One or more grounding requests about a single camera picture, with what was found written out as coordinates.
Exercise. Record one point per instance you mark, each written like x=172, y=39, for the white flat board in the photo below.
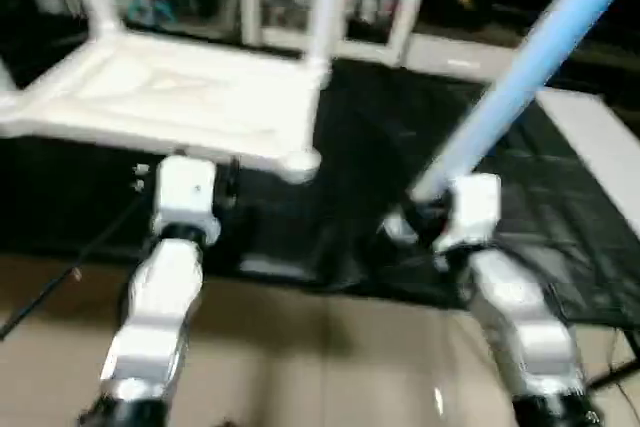
x=600, y=137

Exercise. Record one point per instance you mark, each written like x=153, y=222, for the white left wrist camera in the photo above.
x=185, y=197

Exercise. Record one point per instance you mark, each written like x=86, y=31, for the white drawer unit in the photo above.
x=460, y=52

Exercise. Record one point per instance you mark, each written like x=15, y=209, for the black mat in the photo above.
x=380, y=147

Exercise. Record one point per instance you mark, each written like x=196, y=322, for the light blue stand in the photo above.
x=155, y=12

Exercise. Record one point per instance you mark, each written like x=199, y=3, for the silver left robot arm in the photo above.
x=160, y=297

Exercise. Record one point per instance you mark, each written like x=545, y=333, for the black metal table frame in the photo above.
x=615, y=372

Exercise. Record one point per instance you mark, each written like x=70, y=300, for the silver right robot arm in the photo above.
x=520, y=317

